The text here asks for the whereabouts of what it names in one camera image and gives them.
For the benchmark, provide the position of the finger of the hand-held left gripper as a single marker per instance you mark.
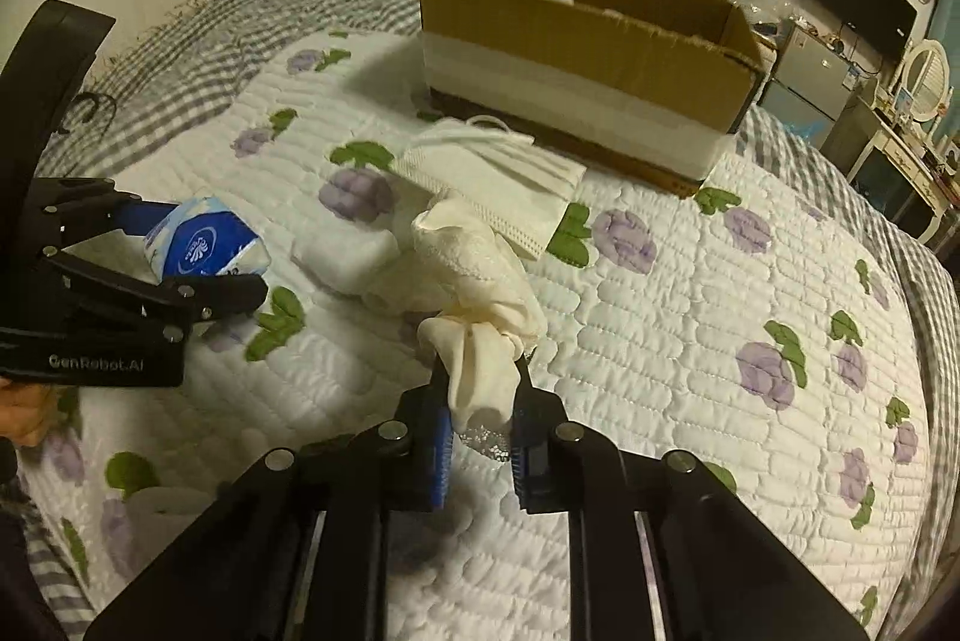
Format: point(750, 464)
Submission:
point(217, 296)
point(142, 217)

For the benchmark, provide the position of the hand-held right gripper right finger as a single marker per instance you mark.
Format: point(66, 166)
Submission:
point(529, 461)

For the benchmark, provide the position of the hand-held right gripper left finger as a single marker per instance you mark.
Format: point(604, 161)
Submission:
point(433, 453)

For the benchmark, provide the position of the white cloth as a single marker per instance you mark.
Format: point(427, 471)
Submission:
point(341, 258)

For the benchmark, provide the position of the cream lace cloth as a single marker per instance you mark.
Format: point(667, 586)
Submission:
point(472, 281)

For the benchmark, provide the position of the white face mask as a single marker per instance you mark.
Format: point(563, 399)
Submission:
point(495, 179)

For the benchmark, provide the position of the cardboard box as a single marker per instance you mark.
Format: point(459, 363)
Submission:
point(585, 63)

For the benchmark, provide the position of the person's left hand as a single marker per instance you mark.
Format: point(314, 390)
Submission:
point(21, 416)

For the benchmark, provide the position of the white quilt with purple flowers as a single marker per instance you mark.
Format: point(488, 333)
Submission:
point(675, 326)

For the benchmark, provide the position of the white dressing table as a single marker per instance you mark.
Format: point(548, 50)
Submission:
point(896, 161)

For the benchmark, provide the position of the grey mini fridge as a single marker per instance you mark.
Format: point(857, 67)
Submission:
point(814, 78)

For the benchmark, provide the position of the clear plastic bags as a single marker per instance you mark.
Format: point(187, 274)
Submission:
point(765, 7)

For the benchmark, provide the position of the white oval mirror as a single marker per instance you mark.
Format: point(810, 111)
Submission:
point(926, 82)

